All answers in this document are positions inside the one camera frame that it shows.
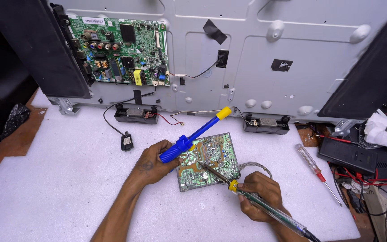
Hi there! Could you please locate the black tape piece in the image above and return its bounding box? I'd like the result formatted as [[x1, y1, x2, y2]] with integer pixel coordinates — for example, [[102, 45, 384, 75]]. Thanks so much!
[[216, 49, 230, 69], [270, 59, 294, 72], [202, 19, 228, 45]]

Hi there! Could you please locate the white foam sheet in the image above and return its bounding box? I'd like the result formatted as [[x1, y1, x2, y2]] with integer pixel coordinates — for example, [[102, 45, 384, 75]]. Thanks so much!
[[0, 88, 361, 242]]

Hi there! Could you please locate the grey cable loop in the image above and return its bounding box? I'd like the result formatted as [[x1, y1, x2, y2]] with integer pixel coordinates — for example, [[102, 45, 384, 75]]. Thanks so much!
[[220, 162, 273, 185]]

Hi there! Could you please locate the green television main board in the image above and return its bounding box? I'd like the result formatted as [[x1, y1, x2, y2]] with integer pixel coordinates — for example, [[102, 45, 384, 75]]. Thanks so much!
[[68, 15, 170, 87]]

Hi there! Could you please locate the blue yellow desoldering pump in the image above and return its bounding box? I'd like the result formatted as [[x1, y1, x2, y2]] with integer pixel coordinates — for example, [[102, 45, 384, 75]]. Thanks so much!
[[159, 106, 232, 164]]

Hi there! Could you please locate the tangle of red black cables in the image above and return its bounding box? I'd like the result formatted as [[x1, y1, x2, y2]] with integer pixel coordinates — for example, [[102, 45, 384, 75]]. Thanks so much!
[[328, 161, 387, 217]]

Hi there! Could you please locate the black wire white connector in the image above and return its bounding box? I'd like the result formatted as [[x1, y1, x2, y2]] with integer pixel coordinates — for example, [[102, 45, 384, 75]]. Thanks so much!
[[169, 55, 226, 80]]

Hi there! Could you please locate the black power adapter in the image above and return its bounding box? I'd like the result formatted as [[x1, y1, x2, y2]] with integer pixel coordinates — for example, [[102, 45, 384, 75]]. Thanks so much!
[[316, 136, 379, 175]]

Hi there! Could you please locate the person's right hand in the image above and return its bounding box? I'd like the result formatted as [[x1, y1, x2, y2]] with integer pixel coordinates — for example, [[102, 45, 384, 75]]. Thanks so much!
[[237, 171, 288, 223]]

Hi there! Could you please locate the clear handle soldering iron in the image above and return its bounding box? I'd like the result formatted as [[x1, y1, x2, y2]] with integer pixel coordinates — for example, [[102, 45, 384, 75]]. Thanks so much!
[[198, 161, 321, 242]]

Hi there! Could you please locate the red black speaker wire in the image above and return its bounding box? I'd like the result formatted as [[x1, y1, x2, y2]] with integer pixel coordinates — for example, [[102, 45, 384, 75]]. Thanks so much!
[[146, 112, 185, 127]]

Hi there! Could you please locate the green power supply circuit board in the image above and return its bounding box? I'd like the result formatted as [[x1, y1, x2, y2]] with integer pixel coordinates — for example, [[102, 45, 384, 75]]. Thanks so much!
[[175, 132, 241, 192]]

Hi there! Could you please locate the crumpled white paper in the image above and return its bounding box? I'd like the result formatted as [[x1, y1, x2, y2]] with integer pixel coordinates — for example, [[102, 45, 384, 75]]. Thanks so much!
[[364, 109, 387, 154]]

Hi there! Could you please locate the small black sensor module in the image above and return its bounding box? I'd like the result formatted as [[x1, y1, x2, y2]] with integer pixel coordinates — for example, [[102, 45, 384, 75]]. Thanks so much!
[[121, 131, 134, 152]]

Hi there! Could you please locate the metal stand bracket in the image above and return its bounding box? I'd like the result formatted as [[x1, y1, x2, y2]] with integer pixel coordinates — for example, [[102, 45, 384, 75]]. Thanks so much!
[[50, 97, 80, 116], [331, 120, 357, 137]]

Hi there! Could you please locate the grey metal television back panel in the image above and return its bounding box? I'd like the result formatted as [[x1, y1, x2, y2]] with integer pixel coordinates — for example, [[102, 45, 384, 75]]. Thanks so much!
[[46, 0, 387, 125]]

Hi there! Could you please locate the black plastic bag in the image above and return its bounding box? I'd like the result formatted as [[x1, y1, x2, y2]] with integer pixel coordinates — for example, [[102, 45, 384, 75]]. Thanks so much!
[[0, 103, 31, 140]]

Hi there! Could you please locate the black television speaker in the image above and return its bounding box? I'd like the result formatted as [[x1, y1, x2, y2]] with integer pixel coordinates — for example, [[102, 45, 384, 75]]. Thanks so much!
[[114, 104, 159, 125], [243, 113, 291, 135]]

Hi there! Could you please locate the person's left hand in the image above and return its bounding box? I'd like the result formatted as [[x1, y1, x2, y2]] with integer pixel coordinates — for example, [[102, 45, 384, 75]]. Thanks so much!
[[133, 139, 184, 186]]

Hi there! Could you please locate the black television frame piece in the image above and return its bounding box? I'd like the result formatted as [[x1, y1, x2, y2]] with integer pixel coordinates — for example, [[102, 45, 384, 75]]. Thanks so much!
[[0, 0, 93, 99], [317, 3, 387, 120]]

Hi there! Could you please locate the black white twisted cable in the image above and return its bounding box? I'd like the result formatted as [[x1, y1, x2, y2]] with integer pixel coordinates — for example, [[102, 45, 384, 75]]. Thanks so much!
[[170, 106, 253, 125]]

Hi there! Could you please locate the clear handle red screwdriver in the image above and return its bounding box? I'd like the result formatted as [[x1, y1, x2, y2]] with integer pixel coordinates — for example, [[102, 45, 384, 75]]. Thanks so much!
[[295, 143, 343, 207]]

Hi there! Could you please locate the black thin cable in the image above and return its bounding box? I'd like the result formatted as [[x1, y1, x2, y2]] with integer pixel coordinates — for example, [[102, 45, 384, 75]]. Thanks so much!
[[103, 87, 157, 136]]

